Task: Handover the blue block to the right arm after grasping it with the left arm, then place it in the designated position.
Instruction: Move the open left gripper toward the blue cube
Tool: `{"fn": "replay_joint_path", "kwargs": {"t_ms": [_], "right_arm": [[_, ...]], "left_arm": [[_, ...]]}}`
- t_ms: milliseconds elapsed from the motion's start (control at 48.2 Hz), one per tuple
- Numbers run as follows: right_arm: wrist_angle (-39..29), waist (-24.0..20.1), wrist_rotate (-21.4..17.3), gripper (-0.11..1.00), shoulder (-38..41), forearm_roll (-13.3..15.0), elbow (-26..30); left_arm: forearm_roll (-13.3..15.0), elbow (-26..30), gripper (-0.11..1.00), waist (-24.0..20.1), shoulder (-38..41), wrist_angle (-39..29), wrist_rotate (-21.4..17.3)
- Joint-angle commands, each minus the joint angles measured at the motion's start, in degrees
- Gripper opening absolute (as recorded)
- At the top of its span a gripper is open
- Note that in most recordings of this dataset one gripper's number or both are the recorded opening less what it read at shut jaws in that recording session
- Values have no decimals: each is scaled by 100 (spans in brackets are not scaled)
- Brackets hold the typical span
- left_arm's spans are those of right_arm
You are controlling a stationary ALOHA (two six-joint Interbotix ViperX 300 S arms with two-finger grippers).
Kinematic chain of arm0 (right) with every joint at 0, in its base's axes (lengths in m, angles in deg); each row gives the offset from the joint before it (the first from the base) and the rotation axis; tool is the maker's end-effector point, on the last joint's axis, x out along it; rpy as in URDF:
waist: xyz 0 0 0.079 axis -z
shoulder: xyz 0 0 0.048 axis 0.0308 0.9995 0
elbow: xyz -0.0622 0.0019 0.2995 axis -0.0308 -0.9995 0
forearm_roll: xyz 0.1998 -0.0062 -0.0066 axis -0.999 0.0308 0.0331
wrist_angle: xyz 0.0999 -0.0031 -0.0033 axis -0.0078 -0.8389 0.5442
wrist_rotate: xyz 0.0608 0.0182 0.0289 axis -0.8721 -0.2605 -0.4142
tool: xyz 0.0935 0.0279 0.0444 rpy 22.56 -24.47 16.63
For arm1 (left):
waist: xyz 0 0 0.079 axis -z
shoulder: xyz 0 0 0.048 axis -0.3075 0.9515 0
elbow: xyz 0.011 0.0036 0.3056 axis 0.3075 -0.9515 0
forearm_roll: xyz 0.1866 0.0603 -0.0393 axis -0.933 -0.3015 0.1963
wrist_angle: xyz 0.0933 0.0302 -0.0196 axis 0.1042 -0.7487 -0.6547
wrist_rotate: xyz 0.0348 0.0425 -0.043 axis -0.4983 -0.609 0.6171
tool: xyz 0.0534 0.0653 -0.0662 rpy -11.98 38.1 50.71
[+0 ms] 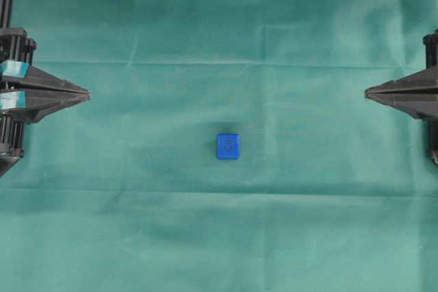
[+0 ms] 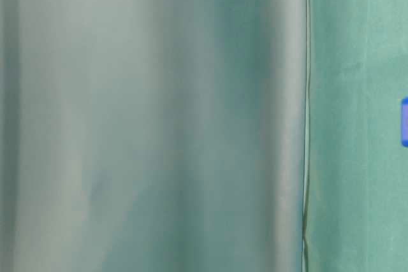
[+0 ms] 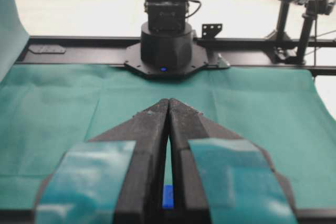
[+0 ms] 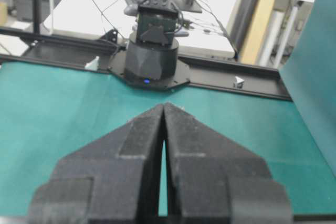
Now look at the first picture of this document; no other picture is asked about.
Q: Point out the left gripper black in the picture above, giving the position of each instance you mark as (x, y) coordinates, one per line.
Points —
(27, 106)

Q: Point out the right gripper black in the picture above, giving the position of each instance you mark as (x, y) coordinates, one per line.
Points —
(418, 106)

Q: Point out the blue cube block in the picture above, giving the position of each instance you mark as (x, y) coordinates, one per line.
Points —
(228, 146)

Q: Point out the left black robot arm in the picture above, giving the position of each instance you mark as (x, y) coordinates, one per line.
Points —
(28, 94)

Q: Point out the green table cloth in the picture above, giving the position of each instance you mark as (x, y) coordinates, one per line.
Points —
(124, 192)

